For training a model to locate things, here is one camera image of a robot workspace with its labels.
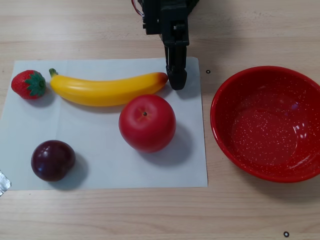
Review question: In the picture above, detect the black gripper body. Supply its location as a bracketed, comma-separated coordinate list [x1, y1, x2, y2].
[142, 0, 190, 48]

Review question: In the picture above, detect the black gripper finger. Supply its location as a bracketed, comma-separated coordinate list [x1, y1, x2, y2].
[166, 70, 189, 91]
[164, 44, 188, 76]

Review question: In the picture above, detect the yellow toy banana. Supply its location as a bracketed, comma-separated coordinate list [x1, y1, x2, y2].
[48, 68, 169, 108]

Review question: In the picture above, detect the red speckled bowl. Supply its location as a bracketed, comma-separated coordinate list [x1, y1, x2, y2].
[209, 65, 320, 184]

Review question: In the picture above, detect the red toy apple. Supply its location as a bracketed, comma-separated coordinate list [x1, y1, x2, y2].
[118, 94, 177, 154]

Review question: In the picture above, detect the white paper sheet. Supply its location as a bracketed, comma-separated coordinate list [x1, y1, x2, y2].
[0, 56, 209, 191]

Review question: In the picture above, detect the dark purple toy plum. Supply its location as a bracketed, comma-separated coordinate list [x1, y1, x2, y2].
[30, 139, 77, 183]

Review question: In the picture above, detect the red toy strawberry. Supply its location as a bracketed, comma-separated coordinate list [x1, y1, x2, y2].
[10, 69, 47, 100]

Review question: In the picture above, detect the grey tape piece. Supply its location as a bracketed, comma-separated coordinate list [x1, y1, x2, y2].
[0, 169, 12, 198]

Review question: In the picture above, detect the red white gripper wire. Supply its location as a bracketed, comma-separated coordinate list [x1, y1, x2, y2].
[131, 0, 145, 18]

